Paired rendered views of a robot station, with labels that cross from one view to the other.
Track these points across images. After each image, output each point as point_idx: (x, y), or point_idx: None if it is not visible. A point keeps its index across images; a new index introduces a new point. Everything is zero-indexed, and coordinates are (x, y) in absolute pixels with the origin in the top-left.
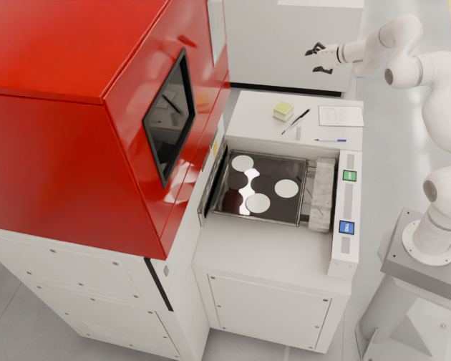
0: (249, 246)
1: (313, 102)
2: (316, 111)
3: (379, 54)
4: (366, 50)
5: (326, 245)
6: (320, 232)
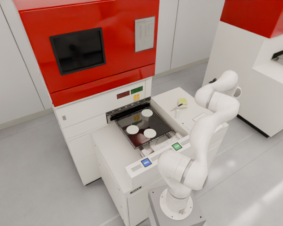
0: (114, 143)
1: (203, 110)
2: (199, 114)
3: (226, 93)
4: None
5: None
6: None
